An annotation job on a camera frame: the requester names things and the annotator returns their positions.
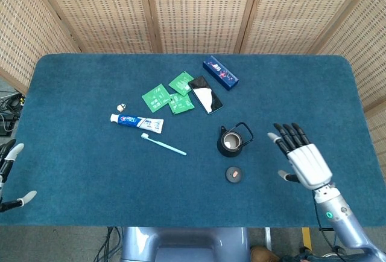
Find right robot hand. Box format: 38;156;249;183
267;123;334;190

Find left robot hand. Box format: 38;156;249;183
0;139;37;214

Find black teapot lid orange knob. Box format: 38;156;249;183
224;166;245;184

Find blue fabric tablecloth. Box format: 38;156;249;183
0;53;386;228

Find brown shoe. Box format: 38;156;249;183
250;245;280;262

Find black smartphone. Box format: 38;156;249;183
188;75;224;115

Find dark blue printed box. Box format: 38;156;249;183
202;55;239;91

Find blue white toothpaste tube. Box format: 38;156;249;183
110;113;165;134

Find crumpled green sachet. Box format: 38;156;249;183
168;92;194;115

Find light blue toothbrush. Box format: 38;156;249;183
141;132;188;156

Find grey blue robot torso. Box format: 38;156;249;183
119;226;251;262

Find green sachet with torn corner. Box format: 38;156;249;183
168;71;195;97

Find large green sachet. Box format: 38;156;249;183
141;83;171;112

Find woven bamboo folding screen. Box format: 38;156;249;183
0;0;386;184

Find black floor cables bundle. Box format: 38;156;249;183
0;91;27;138

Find black teapot with handle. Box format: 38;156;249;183
217;121;255;158

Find black cables under table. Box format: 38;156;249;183
95;226;123;262

